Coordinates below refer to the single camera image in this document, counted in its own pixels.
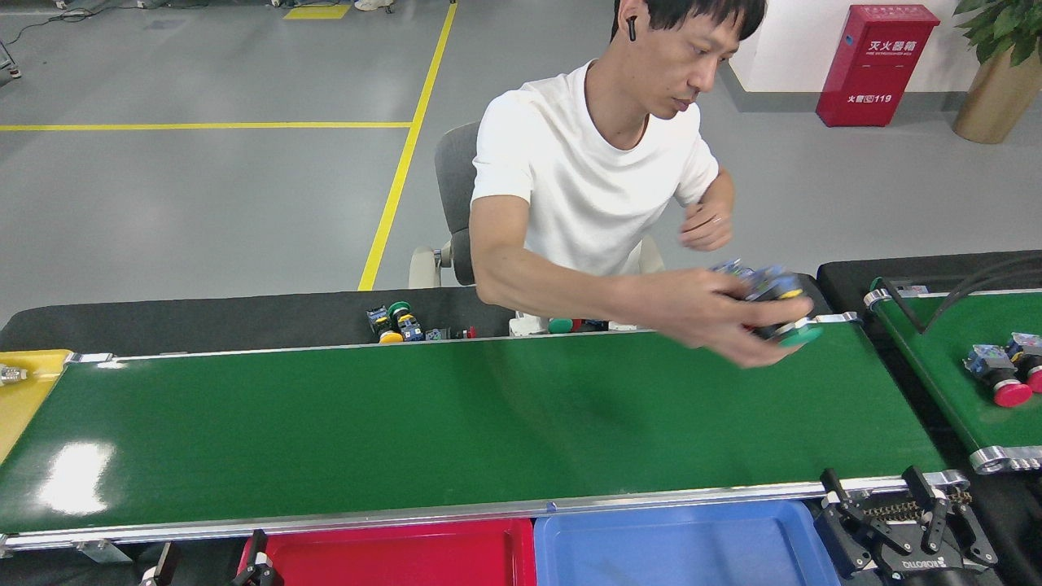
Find yellow plastic tray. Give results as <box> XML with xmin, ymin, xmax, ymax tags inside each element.
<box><xmin>0</xmin><ymin>350</ymin><xmax>74</xmax><ymax>465</ymax></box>

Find grey office chair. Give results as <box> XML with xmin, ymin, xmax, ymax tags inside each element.
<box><xmin>409</xmin><ymin>122</ymin><xmax>664</xmax><ymax>290</ymax></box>

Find red plastic bin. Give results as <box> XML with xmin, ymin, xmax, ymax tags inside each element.
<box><xmin>238</xmin><ymin>518</ymin><xmax>538</xmax><ymax>586</ymax></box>

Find person's left hand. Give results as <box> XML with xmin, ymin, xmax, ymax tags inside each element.
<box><xmin>680</xmin><ymin>199</ymin><xmax>736</xmax><ymax>253</ymax></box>

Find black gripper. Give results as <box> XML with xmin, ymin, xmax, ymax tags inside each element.
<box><xmin>814</xmin><ymin>466</ymin><xmax>1000</xmax><ymax>586</ymax></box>

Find red fire extinguisher box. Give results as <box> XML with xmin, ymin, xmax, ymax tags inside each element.
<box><xmin>817</xmin><ymin>4</ymin><xmax>941</xmax><ymax>129</ymax></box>

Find green feeder conveyor belt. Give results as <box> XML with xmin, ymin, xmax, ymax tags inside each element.
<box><xmin>863</xmin><ymin>277</ymin><xmax>1042</xmax><ymax>475</ymax></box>

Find person's right hand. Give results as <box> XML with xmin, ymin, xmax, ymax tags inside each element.
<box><xmin>651</xmin><ymin>270</ymin><xmax>815</xmax><ymax>369</ymax></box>

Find blue plastic bin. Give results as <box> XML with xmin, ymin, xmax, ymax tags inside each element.
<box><xmin>533</xmin><ymin>500</ymin><xmax>841</xmax><ymax>586</ymax></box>

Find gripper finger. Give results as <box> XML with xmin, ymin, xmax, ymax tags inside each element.
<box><xmin>140</xmin><ymin>541</ymin><xmax>182</xmax><ymax>586</ymax></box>
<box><xmin>230</xmin><ymin>529</ymin><xmax>284</xmax><ymax>586</ymax></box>

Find gold plant pot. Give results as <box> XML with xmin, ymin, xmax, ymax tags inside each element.
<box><xmin>952</xmin><ymin>45</ymin><xmax>1042</xmax><ymax>145</ymax></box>

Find green potted plant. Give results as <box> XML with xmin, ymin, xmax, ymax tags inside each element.
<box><xmin>952</xmin><ymin>0</ymin><xmax>1042</xmax><ymax>68</ymax></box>

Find long green conveyor belt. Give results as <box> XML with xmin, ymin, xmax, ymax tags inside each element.
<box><xmin>0</xmin><ymin>313</ymin><xmax>971</xmax><ymax>556</ymax></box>

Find conveyor drive chain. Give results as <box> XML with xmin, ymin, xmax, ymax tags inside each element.
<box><xmin>863</xmin><ymin>488</ymin><xmax>974</xmax><ymax>522</ymax></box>

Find black cable bundle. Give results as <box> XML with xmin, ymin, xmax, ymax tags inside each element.
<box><xmin>879</xmin><ymin>254</ymin><xmax>1042</xmax><ymax>335</ymax></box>

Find person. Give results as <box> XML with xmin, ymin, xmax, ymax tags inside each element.
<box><xmin>468</xmin><ymin>0</ymin><xmax>817</xmax><ymax>369</ymax></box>

